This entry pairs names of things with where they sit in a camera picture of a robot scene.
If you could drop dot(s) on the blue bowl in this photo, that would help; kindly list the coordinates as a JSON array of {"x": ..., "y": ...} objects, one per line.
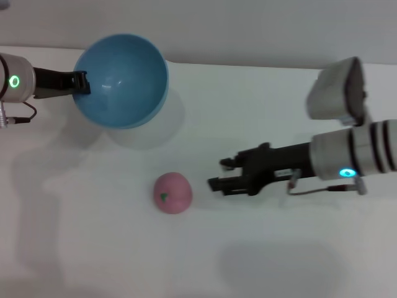
[{"x": 124, "y": 83}]

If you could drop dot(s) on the pink peach with green leaf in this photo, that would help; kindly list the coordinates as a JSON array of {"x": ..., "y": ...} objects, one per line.
[{"x": 173, "y": 194}]

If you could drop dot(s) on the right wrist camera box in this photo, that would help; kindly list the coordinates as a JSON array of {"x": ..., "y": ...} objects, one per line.
[{"x": 338, "y": 91}]

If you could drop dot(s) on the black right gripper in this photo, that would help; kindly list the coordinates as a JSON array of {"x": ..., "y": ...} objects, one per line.
[{"x": 276, "y": 169}]

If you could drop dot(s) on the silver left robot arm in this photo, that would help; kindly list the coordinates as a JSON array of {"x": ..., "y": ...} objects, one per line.
[{"x": 18, "y": 79}]

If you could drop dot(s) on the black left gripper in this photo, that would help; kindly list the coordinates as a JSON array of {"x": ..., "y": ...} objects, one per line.
[{"x": 52, "y": 83}]

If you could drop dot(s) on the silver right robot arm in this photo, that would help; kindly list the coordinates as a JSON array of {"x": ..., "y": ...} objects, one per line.
[{"x": 356, "y": 152}]

